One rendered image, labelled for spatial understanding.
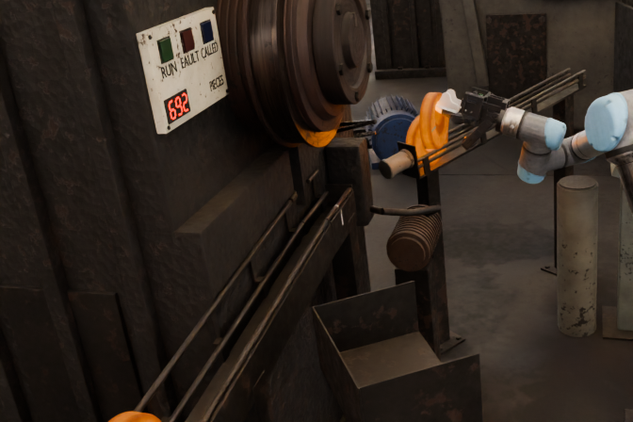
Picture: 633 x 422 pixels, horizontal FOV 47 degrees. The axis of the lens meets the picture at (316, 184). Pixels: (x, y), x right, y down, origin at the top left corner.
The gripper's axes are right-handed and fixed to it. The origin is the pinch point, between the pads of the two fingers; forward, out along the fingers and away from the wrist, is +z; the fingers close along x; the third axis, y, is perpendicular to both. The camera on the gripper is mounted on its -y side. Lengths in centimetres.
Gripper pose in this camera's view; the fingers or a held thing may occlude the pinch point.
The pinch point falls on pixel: (432, 105)
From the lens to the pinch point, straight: 204.4
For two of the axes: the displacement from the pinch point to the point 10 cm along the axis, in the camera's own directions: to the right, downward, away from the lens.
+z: -8.6, -3.3, 3.8
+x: -4.9, 3.5, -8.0
